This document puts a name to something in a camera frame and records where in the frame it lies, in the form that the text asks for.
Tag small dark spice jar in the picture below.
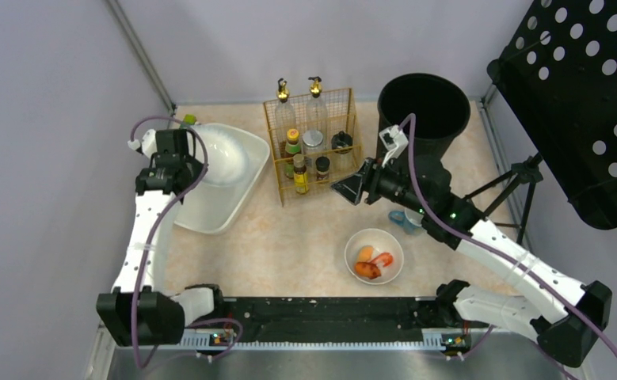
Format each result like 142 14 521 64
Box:
315 156 331 183

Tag black lid round jar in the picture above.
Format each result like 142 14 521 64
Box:
331 131 353 171

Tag small yellow label bottle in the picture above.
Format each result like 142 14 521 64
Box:
293 154 309 195

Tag white paper plate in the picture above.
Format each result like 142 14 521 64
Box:
192 123 249 187

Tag silver lid white can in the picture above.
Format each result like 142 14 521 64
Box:
302 129 324 174

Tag white bowl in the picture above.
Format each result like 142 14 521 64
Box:
344 228 405 285

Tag yellow cap sauce bottle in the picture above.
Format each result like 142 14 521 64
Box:
283 128 301 180

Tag clear gold-top oil bottle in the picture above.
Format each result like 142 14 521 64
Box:
306 76 328 137

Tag dark sauce glass bottle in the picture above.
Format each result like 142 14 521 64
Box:
274 78 296 158

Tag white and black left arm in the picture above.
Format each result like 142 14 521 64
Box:
96 129 221 347

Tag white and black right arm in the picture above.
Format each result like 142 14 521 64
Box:
331 156 612 368

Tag blue ceramic mug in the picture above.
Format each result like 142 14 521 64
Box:
388 209 425 236

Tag blue green toy blocks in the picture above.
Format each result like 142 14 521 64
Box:
180 114 197 128

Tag white plastic basin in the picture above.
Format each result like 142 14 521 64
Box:
174 126 270 234

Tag orange toy food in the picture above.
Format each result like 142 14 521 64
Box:
356 245 375 262

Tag toy shrimp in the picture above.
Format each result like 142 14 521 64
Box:
369 252 394 268

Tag brown fried toy food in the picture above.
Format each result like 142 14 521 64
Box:
353 261 382 280

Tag black trash bin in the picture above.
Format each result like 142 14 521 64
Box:
377 73 470 159

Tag black tripod stand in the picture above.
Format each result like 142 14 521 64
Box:
463 153 543 245

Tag black perforated panel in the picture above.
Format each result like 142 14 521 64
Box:
487 1 617 230

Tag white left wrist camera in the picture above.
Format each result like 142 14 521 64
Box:
128 129 157 158

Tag gold wire rack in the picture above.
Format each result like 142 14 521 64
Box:
263 88 364 206

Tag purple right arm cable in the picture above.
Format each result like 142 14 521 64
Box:
398 113 617 380

